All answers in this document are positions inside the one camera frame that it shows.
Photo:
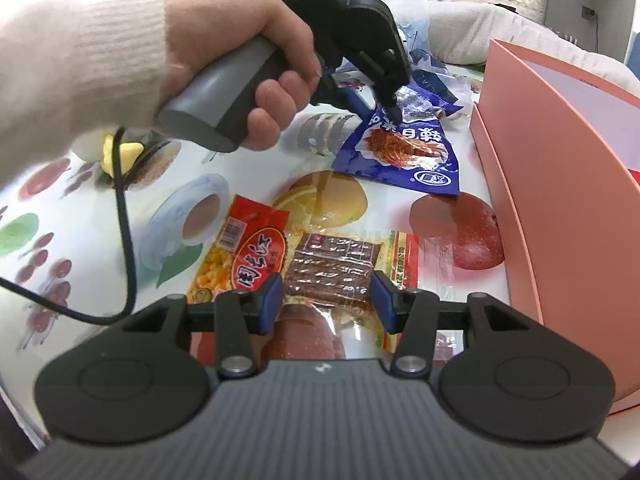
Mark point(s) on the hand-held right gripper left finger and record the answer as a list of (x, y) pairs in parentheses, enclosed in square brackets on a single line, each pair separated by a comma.
[(270, 305)]

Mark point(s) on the grey duvet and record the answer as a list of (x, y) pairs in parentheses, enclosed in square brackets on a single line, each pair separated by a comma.
[(500, 35)]

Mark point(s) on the clear packet of brown strips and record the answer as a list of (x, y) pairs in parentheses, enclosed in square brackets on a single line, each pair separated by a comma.
[(330, 275)]

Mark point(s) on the dark blue snack packet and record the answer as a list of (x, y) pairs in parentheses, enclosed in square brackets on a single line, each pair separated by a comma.
[(427, 102)]

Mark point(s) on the clear blue-print wrapper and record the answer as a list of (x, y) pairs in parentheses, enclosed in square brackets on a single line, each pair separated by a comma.
[(415, 35)]

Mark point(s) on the fruit printed bed sheet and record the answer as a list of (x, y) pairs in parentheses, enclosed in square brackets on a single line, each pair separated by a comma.
[(75, 240)]

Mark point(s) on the plush duck toy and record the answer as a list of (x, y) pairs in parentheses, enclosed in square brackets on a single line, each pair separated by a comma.
[(122, 152)]

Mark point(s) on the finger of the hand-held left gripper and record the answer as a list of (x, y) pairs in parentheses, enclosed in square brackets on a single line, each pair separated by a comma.
[(392, 85), (340, 92)]

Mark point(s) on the black clothing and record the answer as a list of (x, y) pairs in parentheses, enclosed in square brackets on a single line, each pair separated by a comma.
[(505, 6)]

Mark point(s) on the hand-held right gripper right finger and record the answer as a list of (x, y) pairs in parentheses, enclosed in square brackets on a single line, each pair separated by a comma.
[(382, 302)]

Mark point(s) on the black wall socket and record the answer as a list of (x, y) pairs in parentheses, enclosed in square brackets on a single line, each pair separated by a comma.
[(590, 11)]

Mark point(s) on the person's left hand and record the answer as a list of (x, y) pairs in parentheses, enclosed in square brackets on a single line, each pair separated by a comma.
[(240, 15)]

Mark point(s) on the pink cardboard box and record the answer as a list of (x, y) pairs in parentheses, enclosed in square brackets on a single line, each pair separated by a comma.
[(575, 185)]

